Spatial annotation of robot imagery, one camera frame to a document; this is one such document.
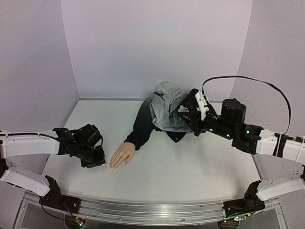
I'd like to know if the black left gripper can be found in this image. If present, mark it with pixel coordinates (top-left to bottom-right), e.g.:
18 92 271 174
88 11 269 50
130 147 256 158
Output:
76 145 106 169

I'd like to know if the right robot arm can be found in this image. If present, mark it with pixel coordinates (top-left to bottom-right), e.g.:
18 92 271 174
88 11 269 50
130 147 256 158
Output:
178 89 305 165

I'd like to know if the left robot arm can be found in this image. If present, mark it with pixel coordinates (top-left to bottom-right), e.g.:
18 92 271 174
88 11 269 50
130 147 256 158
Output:
0 124 106 208

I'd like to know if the black grey jacket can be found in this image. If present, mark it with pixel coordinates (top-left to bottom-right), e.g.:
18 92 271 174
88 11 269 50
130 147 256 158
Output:
124 81 191 151

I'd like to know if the mannequin hand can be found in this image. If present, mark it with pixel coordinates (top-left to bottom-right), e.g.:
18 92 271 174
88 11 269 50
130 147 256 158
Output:
109 142 135 170

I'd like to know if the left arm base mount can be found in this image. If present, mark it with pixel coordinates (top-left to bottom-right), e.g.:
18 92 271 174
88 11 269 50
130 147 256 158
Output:
38 175 81 227

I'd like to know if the black right camera cable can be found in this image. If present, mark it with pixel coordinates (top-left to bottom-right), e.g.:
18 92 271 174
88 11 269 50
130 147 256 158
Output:
202 75 293 135

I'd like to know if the aluminium front rail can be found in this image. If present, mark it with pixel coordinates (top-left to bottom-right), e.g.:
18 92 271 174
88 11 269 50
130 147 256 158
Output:
25 191 287 229

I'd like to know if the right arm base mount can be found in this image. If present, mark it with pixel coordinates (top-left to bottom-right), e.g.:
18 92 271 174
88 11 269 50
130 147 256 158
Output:
222 180 265 219

